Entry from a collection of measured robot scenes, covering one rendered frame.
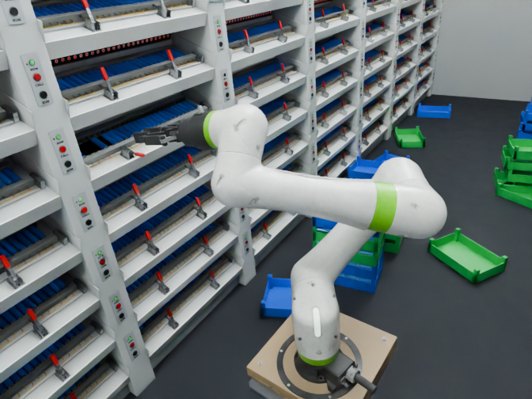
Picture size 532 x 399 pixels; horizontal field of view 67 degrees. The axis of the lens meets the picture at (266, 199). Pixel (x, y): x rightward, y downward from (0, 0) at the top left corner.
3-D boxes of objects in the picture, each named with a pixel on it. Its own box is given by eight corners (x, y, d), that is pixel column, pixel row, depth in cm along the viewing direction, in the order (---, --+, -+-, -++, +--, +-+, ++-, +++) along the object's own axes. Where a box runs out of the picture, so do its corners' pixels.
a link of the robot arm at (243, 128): (280, 112, 94) (252, 93, 85) (272, 164, 93) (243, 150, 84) (234, 115, 102) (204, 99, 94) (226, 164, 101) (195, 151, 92)
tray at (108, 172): (220, 127, 162) (223, 105, 156) (91, 192, 119) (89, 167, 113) (183, 105, 168) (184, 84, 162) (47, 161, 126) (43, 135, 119)
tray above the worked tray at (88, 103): (213, 79, 153) (218, 43, 144) (70, 132, 110) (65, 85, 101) (173, 58, 159) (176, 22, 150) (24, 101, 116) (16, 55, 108)
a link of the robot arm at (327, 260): (314, 284, 136) (425, 164, 113) (319, 321, 122) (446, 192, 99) (282, 268, 133) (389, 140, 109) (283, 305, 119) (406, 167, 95)
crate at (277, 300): (330, 289, 195) (330, 276, 191) (328, 321, 177) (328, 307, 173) (269, 286, 200) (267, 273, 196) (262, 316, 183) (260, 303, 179)
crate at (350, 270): (383, 255, 201) (385, 241, 197) (375, 280, 186) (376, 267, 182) (325, 244, 213) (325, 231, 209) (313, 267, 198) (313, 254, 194)
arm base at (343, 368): (387, 381, 113) (388, 368, 110) (355, 420, 105) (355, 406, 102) (316, 333, 130) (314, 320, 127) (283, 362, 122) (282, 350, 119)
